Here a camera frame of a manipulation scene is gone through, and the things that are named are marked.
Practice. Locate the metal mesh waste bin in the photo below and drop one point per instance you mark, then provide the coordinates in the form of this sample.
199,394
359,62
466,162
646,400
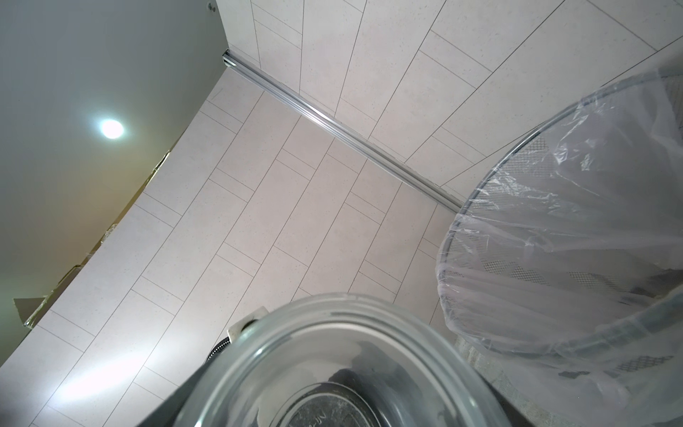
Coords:
560,213

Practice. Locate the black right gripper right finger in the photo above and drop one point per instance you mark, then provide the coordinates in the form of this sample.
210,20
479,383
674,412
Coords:
516,418

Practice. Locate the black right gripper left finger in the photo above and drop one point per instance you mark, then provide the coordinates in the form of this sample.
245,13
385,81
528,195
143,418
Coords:
166,414

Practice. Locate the clear plastic bin liner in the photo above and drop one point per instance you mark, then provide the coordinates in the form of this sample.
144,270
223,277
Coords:
571,256

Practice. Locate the aluminium corner profile left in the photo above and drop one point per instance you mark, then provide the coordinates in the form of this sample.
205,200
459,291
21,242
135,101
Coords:
342,133

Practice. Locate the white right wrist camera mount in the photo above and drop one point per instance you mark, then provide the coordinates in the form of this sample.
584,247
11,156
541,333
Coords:
237,328

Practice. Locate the green lidded rice jar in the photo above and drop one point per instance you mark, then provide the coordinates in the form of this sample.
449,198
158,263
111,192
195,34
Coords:
340,360

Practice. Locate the round ceiling light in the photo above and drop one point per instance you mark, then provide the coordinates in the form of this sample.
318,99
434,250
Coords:
112,129

